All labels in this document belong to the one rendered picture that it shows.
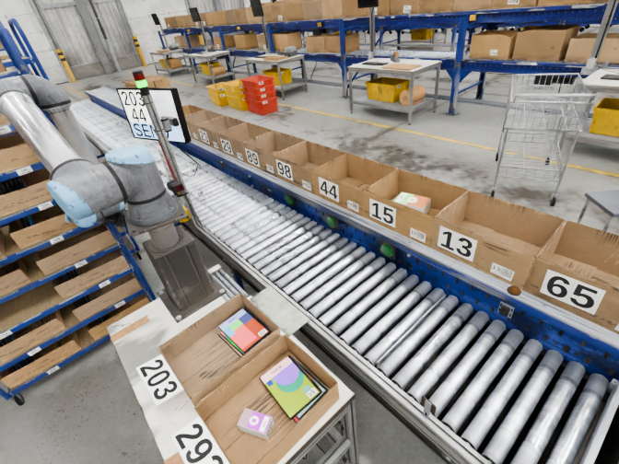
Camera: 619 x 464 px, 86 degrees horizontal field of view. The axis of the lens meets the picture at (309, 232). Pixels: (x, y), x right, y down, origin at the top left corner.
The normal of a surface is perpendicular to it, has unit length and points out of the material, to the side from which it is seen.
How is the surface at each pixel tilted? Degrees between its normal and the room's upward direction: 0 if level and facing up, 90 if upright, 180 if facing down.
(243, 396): 1
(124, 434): 0
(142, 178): 91
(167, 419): 0
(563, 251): 90
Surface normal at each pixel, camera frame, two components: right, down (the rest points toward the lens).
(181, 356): -0.12, -0.81
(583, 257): -0.75, 0.44
